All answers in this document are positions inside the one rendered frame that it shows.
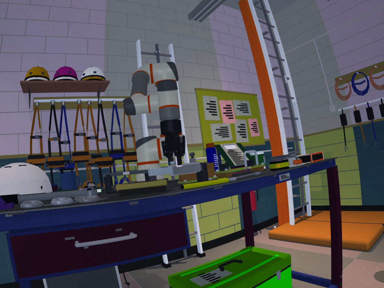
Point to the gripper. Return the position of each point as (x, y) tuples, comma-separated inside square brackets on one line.
[(171, 128)]

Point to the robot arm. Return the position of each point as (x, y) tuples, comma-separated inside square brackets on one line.
[(150, 102)]

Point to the grey bench anchor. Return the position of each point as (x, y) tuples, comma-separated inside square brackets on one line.
[(245, 157)]

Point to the black rest block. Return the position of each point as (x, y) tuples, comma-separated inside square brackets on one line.
[(108, 183)]

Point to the small orange block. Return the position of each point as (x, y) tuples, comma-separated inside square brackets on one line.
[(297, 161)]

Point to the purple block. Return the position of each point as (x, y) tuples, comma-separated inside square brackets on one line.
[(4, 204)]

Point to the blue spray bottle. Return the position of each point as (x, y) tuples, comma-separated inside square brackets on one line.
[(211, 159)]

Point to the yellow tube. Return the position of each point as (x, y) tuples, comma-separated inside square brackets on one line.
[(205, 183)]

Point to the blue workbench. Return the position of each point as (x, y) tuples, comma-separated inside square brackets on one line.
[(210, 192)]

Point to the green notice board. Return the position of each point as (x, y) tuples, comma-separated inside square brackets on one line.
[(228, 132)]

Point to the blue harness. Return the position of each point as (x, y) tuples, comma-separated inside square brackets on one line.
[(116, 153), (64, 126)]

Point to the black harness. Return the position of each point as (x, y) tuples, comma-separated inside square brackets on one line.
[(102, 160), (55, 160)]

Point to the green box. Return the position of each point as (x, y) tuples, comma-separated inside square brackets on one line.
[(261, 159)]

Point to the white black small fitting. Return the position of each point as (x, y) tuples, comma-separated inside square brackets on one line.
[(90, 189)]

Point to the white short ladder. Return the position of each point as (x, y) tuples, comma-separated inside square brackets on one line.
[(139, 60)]

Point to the orange steel column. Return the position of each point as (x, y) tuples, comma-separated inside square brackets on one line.
[(270, 105)]

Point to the yellow black round tin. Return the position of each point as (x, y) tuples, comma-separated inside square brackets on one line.
[(279, 165)]

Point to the blue mug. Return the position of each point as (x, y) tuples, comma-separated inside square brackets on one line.
[(68, 182)]

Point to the small white safety helmet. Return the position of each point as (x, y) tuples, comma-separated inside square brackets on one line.
[(93, 73)]

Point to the maroon drawer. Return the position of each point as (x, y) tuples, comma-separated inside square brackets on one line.
[(99, 240)]

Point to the tall white ladder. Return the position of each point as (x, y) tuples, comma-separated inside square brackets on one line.
[(289, 99)]

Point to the grey tube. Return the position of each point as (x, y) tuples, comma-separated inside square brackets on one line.
[(54, 195)]

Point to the black white box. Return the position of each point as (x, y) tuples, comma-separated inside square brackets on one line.
[(304, 159)]

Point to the magenta safety helmet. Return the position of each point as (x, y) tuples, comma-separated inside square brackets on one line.
[(65, 73)]

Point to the green toolbox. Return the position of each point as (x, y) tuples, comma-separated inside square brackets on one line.
[(240, 270)]

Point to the orange black box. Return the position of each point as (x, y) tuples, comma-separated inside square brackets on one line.
[(317, 157)]

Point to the large white helmet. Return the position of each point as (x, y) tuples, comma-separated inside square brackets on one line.
[(24, 180)]

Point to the grey bin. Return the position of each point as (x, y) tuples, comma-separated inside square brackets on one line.
[(84, 277)]

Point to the yellow safety helmet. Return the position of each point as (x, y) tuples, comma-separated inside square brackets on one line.
[(37, 73)]

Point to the orange floor mat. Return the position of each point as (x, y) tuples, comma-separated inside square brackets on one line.
[(327, 232)]

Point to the grey rail runner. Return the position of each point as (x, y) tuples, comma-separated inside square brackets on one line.
[(187, 168)]

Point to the grey rail fixture base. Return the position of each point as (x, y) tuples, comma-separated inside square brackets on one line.
[(192, 177)]

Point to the wooden hook rail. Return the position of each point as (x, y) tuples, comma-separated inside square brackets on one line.
[(69, 103)]

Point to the brown wooden wall shelf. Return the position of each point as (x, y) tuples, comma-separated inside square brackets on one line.
[(64, 86)]

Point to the grey ceiling rail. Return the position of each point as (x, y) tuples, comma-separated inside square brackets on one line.
[(207, 10)]

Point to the grey wall switch box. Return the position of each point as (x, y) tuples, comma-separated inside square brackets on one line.
[(332, 108)]

